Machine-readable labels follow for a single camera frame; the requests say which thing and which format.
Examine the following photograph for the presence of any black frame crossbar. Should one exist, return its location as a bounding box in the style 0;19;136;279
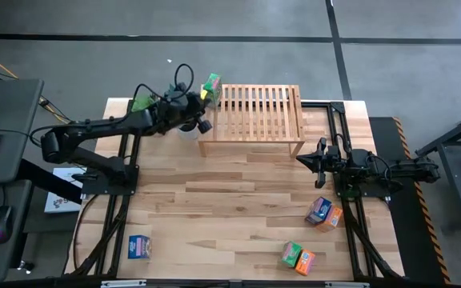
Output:
0;274;461;288

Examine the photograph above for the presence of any green Apple Jacks cereal box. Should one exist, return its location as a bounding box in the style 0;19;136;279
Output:
201;73;224;108
281;240;304;268

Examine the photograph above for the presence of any wooden slatted shelf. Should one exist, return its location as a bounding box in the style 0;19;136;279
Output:
197;83;307;158

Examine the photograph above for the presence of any orange Mini Wheats cereal box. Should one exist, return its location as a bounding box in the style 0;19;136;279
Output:
294;248;317;277
315;204;344;234

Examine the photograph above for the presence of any black metal stand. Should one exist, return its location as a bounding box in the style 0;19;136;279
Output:
414;104;461;234

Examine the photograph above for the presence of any green succulent patterned pot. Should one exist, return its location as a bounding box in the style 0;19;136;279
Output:
130;94;156;113

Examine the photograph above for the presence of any teal leafed plant white pot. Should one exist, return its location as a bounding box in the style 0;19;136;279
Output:
167;82;200;142

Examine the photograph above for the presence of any white printed box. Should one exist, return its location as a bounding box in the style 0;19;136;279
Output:
43;166;88;214

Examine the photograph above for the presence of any desk caster wheel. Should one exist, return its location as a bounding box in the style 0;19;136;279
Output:
17;259;36;275

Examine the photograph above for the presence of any silver metal bracket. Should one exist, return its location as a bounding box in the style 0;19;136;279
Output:
324;281;371;288
100;279;148;288

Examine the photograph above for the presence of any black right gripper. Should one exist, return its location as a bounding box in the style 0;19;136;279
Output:
296;137;342;190

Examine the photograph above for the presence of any black mat hazard stripe edge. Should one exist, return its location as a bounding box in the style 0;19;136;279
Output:
368;116;452;286

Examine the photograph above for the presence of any black computer mouse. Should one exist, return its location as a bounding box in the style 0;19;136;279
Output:
0;204;14;245

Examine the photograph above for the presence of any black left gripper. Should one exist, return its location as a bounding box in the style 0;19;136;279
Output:
162;82;214;135

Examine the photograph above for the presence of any blue Frosted Flakes cereal box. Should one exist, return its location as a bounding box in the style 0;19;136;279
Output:
127;234;153;261
304;196;334;226

